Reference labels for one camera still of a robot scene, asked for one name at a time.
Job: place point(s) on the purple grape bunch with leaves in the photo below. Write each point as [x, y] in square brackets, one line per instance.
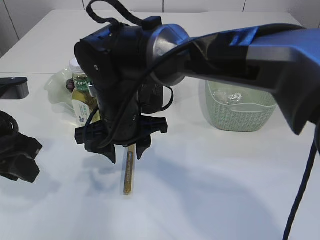
[70, 85]

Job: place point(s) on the green wavy glass plate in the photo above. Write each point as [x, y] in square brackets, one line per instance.
[58, 95]

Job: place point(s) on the green woven plastic basket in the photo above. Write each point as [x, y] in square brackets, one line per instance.
[250, 115]

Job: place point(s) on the clear plastic sheet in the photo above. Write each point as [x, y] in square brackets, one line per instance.
[227, 97]

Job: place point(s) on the gold glitter pen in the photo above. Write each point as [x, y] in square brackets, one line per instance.
[129, 170]

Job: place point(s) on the black mesh pen holder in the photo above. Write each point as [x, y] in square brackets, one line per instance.
[151, 98]

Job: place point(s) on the yellow tea bottle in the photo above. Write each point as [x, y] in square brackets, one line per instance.
[82, 101]

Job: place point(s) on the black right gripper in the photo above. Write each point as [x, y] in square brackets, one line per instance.
[117, 60]

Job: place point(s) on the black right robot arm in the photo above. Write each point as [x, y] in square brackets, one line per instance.
[281, 59]

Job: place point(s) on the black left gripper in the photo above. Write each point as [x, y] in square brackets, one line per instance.
[16, 164]

